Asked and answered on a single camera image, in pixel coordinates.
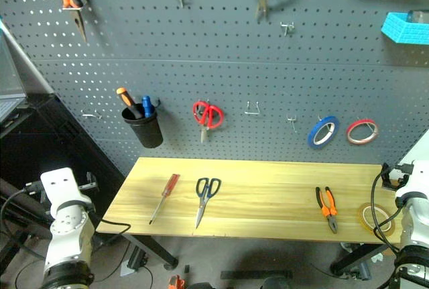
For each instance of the black cabinet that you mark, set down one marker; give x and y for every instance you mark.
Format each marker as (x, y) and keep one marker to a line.
(50, 134)

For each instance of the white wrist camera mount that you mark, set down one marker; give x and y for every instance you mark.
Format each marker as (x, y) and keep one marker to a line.
(419, 178)
(60, 185)

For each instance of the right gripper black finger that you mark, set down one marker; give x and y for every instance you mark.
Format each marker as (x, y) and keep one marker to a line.
(390, 185)
(385, 170)

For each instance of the red tape roll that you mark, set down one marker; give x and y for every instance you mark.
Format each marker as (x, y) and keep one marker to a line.
(362, 121)

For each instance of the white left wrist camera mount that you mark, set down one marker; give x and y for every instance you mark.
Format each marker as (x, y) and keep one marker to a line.
(60, 185)

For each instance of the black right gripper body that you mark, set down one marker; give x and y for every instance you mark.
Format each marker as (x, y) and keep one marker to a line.
(401, 172)

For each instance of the blue tape roll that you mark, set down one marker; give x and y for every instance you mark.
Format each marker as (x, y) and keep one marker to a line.
(311, 136)

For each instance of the cyan plastic bin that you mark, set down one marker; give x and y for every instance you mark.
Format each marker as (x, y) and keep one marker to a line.
(405, 31)

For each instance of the black table leg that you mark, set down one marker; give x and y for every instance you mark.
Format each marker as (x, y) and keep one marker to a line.
(154, 248)
(355, 259)

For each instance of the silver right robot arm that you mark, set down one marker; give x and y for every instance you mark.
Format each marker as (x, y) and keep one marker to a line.
(415, 222)

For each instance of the orange black combination pliers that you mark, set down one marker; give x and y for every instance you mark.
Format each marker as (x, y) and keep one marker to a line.
(332, 222)

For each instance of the clear yellowish tape roll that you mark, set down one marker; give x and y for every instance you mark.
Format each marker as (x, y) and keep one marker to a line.
(362, 217)

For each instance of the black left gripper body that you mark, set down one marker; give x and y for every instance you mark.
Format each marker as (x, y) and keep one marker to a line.
(88, 183)

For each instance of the grey perforated pegboard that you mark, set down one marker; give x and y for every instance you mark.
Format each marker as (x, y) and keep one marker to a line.
(234, 51)

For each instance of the orange plastic toy piece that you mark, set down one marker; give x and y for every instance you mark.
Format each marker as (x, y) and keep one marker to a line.
(176, 283)

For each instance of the white frame post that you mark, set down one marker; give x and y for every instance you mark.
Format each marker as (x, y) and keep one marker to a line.
(27, 57)

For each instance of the metal pegboard loop holder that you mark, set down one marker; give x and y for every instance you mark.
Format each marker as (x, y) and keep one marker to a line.
(72, 8)
(251, 112)

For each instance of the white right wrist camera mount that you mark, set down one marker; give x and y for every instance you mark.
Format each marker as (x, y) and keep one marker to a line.
(419, 178)

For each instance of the black plastic cup holder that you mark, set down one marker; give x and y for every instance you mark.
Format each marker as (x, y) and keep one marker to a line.
(144, 131)

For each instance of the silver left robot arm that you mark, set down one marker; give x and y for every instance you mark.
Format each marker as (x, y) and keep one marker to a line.
(70, 232)

